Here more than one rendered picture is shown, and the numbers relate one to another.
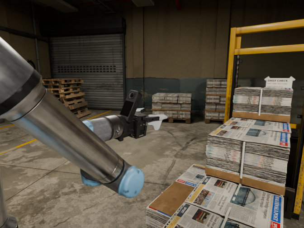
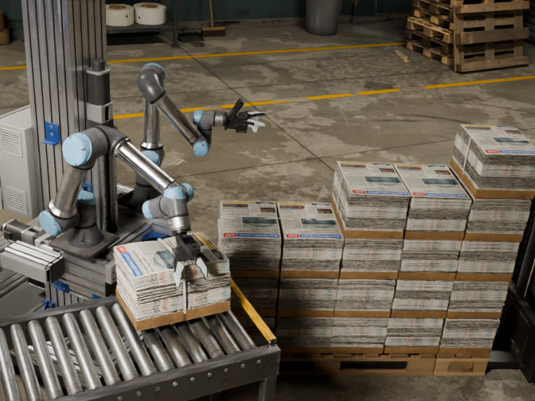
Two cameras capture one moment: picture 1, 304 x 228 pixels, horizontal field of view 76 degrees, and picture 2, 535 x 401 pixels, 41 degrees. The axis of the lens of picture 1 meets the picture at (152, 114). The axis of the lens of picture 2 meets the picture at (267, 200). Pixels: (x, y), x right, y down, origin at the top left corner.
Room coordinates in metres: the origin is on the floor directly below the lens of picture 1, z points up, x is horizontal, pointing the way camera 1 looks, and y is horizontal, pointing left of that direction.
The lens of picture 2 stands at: (-1.39, -2.56, 2.51)
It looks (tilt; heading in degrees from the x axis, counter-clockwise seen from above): 27 degrees down; 49
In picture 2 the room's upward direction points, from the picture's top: 5 degrees clockwise
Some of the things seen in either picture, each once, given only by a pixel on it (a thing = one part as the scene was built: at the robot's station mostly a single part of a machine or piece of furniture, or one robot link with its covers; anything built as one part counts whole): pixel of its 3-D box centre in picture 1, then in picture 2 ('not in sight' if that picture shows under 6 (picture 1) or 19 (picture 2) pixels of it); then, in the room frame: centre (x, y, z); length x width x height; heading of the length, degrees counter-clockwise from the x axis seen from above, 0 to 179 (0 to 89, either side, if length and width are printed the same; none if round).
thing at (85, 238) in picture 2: not in sight; (83, 229); (-0.18, 0.04, 0.87); 0.15 x 0.15 x 0.10
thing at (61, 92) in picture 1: (63, 97); (468, 5); (6.79, 3.09, 0.65); 1.33 x 0.94 x 1.30; 171
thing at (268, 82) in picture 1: (268, 87); not in sight; (1.90, -1.12, 1.28); 0.57 x 0.01 x 0.65; 56
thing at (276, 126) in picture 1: (256, 124); (429, 180); (1.27, -0.70, 1.06); 0.37 x 0.28 x 0.01; 57
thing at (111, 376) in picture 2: not in sight; (99, 348); (-0.46, -0.63, 0.77); 0.47 x 0.05 x 0.05; 77
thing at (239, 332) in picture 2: not in sight; (229, 318); (0.05, -0.75, 0.77); 0.47 x 0.05 x 0.05; 77
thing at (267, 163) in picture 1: (246, 154); (368, 199); (1.04, -0.53, 0.95); 0.38 x 0.29 x 0.23; 56
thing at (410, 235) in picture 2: not in sight; (423, 216); (1.28, -0.70, 0.86); 0.38 x 0.29 x 0.04; 57
